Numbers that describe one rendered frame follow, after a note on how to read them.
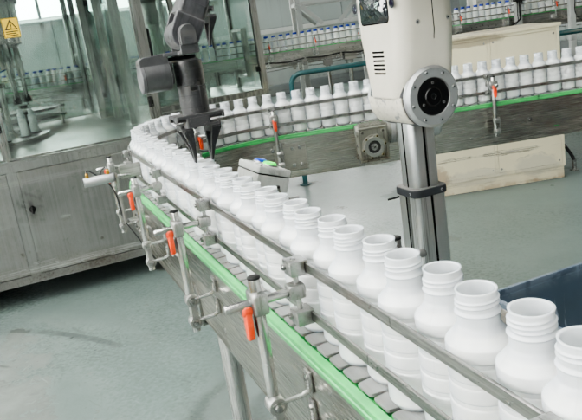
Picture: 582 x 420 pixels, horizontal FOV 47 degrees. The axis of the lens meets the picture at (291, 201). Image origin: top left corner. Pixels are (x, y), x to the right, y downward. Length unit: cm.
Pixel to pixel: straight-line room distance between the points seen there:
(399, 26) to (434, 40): 10
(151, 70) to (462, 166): 421
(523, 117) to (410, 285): 233
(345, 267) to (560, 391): 34
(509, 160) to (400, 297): 481
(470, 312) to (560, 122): 249
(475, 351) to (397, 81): 123
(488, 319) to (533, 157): 497
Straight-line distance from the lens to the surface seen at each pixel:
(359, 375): 82
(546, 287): 121
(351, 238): 78
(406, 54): 174
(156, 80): 134
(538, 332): 55
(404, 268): 68
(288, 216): 95
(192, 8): 136
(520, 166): 552
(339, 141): 278
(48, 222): 437
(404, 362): 71
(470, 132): 291
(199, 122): 135
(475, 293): 62
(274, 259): 101
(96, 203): 437
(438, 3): 178
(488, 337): 60
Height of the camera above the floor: 140
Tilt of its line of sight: 14 degrees down
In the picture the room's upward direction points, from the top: 9 degrees counter-clockwise
